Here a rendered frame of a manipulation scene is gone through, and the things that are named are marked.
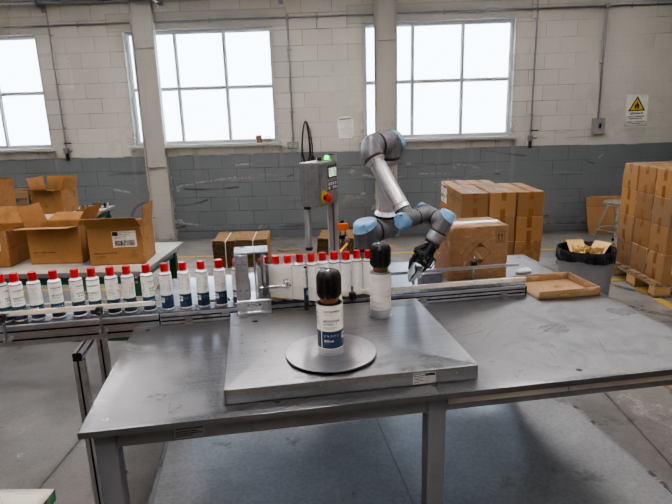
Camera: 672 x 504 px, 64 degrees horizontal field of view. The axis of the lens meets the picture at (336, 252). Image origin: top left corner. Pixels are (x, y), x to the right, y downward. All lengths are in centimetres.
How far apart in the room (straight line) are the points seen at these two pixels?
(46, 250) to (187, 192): 428
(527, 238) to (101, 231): 396
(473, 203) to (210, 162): 392
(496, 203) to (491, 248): 284
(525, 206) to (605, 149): 287
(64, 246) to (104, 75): 471
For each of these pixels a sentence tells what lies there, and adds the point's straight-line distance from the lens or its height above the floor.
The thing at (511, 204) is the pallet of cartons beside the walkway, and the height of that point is 77.
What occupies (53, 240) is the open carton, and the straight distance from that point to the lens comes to 393.
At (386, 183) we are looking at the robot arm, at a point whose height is 137.
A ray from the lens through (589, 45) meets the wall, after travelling 826.
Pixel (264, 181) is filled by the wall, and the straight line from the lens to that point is 775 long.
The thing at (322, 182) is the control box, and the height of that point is 139.
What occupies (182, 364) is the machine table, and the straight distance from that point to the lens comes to 201.
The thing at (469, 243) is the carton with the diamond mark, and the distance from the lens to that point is 273.
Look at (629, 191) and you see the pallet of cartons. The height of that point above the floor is 87.
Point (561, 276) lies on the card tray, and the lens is 295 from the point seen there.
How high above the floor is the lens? 166
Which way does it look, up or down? 14 degrees down
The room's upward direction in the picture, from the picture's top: 2 degrees counter-clockwise
